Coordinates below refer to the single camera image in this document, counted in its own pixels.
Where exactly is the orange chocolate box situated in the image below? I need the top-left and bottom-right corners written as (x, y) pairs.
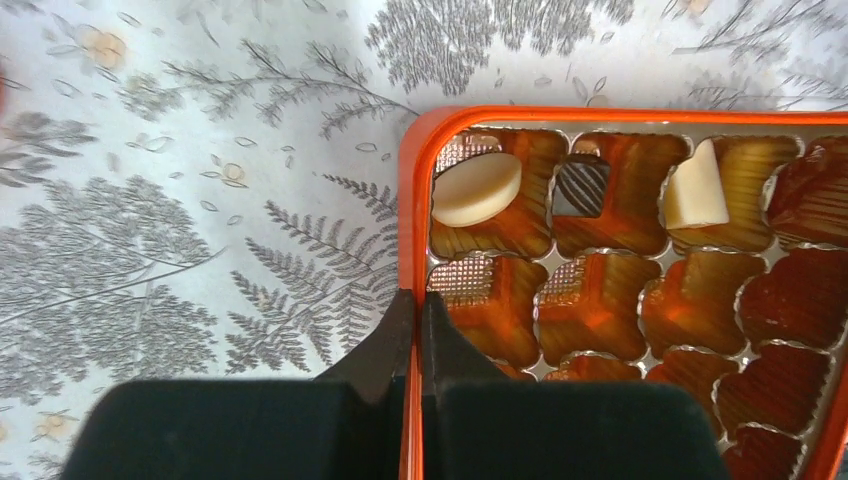
top-left (398, 106), bottom-right (847, 479)

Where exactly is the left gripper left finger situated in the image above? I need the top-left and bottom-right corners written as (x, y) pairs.
top-left (61, 290), bottom-right (415, 479)

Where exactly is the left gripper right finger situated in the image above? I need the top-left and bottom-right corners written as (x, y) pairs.
top-left (421, 293), bottom-right (729, 479)

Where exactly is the dark chocolate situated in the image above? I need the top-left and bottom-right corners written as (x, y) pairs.
top-left (552, 154), bottom-right (611, 218)

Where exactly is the white chocolate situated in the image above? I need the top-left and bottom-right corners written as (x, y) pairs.
top-left (664, 139), bottom-right (730, 230)
top-left (432, 152), bottom-right (522, 228)

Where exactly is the floral table mat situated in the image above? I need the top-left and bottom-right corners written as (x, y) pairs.
top-left (1, 1), bottom-right (847, 479)

